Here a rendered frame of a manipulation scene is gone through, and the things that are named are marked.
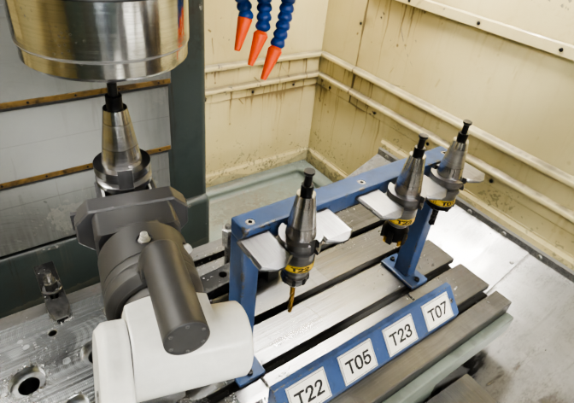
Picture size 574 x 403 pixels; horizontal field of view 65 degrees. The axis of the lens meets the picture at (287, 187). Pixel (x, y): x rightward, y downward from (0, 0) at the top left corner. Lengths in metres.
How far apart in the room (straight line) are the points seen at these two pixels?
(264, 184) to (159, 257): 1.47
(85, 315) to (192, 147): 0.52
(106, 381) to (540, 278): 1.17
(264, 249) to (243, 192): 1.19
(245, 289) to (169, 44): 0.40
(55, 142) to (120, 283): 0.63
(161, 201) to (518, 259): 1.07
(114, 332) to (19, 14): 0.26
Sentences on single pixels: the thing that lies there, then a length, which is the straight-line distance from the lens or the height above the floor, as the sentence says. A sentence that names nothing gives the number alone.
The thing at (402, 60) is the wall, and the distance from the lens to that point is 1.51.
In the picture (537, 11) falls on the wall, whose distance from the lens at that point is 1.26.
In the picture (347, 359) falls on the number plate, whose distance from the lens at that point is 0.85.
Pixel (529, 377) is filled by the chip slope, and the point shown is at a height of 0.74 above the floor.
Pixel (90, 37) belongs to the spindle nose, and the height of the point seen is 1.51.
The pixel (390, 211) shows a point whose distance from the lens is 0.72.
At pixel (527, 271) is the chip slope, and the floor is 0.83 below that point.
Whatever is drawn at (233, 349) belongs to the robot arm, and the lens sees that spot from 0.39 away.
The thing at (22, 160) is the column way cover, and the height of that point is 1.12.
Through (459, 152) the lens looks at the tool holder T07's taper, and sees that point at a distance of 0.81.
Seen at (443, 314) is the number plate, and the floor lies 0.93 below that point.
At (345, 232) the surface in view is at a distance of 0.66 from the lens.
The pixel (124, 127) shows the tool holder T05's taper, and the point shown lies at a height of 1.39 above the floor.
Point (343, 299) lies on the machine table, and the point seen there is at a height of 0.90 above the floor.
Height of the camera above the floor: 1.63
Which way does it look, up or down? 35 degrees down
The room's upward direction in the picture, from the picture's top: 7 degrees clockwise
